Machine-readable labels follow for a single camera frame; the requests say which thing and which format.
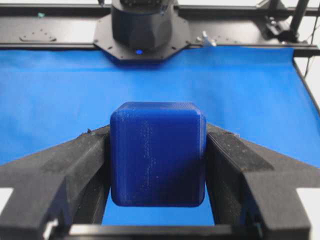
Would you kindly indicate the black camera stand post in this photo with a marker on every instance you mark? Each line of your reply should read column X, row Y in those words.
column 276, row 25

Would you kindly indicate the blue table cloth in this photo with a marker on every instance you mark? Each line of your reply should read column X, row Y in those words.
column 253, row 92

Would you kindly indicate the silver table clamp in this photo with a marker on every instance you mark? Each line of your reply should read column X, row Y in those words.
column 205, row 40

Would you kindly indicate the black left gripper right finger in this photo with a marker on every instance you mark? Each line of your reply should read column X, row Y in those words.
column 251, row 185

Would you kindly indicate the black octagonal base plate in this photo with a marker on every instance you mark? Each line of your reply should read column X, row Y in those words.
column 181, row 39

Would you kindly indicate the black aluminium table frame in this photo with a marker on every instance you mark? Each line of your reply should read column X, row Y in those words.
column 225, row 37

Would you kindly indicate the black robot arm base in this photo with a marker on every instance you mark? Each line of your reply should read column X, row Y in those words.
column 142, row 24

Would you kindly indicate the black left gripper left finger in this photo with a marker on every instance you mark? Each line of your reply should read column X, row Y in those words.
column 57, row 187

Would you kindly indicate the blue cube block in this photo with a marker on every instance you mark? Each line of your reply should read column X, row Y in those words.
column 157, row 154

